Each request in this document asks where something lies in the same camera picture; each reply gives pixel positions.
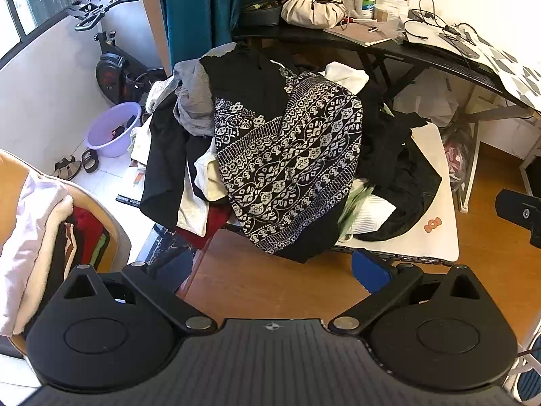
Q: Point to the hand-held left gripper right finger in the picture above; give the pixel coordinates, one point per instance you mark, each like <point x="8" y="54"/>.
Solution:
<point x="372" y="270"/>

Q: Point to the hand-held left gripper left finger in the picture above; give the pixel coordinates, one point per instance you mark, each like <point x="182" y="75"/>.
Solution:
<point x="143" y="275"/>

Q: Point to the black white patterned sweater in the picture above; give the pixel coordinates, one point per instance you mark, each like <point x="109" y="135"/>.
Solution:
<point x="287" y="156"/>

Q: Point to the dark navy cloth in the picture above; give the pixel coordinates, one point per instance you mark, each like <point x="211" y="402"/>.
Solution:
<point x="173" y="262"/>

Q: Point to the green white striped garment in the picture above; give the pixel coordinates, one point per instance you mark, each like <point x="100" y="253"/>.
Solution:
<point x="372" y="215"/>

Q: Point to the dark red garment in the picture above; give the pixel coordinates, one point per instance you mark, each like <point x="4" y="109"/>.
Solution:
<point x="198" y="234"/>

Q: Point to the red folded garment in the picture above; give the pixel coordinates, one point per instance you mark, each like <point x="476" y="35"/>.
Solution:
<point x="88" y="232"/>

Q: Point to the small orange object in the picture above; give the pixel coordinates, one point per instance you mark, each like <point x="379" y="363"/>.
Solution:
<point x="433" y="225"/>

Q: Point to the small white table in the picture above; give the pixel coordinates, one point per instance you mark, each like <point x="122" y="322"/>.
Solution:
<point x="439" y="220"/>

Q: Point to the dark plastic bag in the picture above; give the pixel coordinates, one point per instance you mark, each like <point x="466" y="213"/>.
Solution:
<point x="458" y="156"/>

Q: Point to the black garment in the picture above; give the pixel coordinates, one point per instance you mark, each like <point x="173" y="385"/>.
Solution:
<point x="393" y="156"/>
<point x="165" y="165"/>

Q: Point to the pale pink folded garment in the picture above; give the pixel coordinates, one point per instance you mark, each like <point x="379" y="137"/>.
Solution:
<point x="25" y="237"/>

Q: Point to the black slipper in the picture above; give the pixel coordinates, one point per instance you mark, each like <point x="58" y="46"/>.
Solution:
<point x="90" y="160"/>

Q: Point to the brown sandal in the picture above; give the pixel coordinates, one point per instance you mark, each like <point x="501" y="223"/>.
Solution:
<point x="67" y="169"/>

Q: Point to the purple plastic basin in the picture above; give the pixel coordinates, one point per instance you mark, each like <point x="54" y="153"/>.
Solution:
<point x="105" y="135"/>

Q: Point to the geometric print bed sheet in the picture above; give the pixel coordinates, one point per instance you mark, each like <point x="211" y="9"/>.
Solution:
<point x="507" y="63"/>

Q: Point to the wooden chair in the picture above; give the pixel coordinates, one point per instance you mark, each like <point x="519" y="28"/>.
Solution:
<point x="8" y="177"/>

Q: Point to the black phone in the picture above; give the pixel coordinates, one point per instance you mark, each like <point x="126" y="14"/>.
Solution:
<point x="460" y="46"/>

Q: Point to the white blue shoe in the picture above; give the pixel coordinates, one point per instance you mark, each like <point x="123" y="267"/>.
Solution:
<point x="528" y="382"/>

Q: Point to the grey garment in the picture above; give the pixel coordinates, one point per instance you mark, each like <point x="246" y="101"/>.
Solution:
<point x="192" y="101"/>

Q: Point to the cream lace garment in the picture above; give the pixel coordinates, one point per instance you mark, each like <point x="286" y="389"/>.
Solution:
<point x="158" y="95"/>

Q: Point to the black desk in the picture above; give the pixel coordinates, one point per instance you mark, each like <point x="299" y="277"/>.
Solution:
<point x="422" y="53"/>

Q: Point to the black exercise bike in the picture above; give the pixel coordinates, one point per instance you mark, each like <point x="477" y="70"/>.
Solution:
<point x="110" y="70"/>

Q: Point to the black charger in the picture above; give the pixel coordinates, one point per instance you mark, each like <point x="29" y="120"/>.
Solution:
<point x="417" y="15"/>

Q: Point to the grey notebook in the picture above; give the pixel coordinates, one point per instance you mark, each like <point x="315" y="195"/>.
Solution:
<point x="359" y="34"/>

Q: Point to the white bottle blue label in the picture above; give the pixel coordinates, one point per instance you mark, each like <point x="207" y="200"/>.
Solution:
<point x="365" y="4"/>

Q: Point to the beige bag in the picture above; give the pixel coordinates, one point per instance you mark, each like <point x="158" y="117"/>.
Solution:
<point x="312" y="10"/>

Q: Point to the teal curtain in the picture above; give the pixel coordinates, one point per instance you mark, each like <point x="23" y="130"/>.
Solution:
<point x="190" y="8"/>

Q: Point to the black tray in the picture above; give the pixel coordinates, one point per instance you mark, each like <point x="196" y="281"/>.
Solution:
<point x="260" y="15"/>

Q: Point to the dark framed window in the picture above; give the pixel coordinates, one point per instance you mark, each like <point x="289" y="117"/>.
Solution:
<point x="42" y="4"/>

